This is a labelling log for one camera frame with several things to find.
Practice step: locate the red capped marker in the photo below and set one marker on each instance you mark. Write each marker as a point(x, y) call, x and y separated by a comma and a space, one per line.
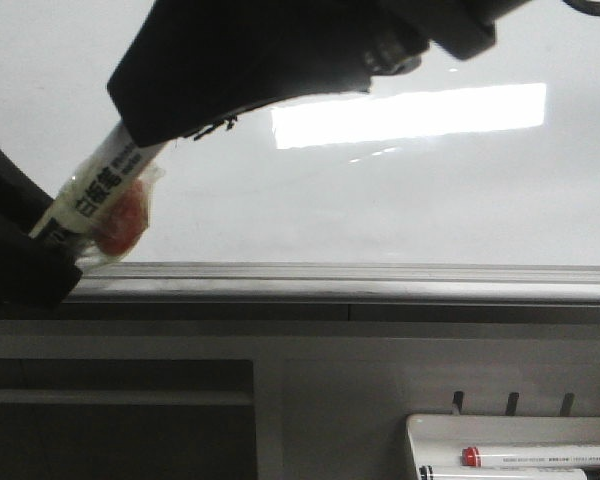
point(550, 455)

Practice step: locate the black capped marker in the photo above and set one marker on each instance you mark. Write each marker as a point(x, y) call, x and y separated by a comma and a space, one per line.
point(429, 472)

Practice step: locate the grey aluminium whiteboard ledge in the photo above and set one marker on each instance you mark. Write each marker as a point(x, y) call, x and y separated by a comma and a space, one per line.
point(535, 293)

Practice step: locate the white marker tray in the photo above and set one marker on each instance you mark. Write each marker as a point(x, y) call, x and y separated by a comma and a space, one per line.
point(439, 439)

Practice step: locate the red round magnet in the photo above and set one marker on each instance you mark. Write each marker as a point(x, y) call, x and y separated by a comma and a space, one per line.
point(126, 221)

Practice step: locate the black whiteboard marker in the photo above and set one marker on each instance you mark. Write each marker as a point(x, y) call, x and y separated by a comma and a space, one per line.
point(93, 189)

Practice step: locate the white whiteboard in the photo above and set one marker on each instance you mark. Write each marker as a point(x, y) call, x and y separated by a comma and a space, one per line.
point(491, 161)

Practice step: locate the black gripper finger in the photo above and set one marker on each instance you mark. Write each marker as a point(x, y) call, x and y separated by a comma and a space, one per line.
point(30, 274)
point(196, 64)

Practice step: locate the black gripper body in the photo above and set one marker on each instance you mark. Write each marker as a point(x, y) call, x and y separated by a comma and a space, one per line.
point(463, 29)

